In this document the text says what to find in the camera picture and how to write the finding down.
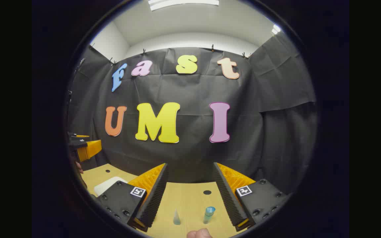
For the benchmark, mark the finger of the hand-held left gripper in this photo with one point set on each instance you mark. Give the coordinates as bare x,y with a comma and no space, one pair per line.
91,149
78,135

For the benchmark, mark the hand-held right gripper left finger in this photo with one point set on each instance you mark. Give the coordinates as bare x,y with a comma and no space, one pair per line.
154,198

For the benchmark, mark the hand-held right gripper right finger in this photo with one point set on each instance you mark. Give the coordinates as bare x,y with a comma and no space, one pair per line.
228,195

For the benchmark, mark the blue transparent bottle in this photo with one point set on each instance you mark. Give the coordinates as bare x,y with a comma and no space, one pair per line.
208,215

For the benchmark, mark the white blue cream tube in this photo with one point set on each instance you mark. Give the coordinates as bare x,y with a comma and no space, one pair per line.
176,218

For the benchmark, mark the white suitcase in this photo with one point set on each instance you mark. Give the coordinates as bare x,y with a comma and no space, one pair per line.
109,185

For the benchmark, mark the long ceiling light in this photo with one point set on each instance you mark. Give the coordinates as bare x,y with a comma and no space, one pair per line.
184,3

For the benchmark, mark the small ceiling light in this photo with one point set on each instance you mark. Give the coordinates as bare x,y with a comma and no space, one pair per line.
275,29

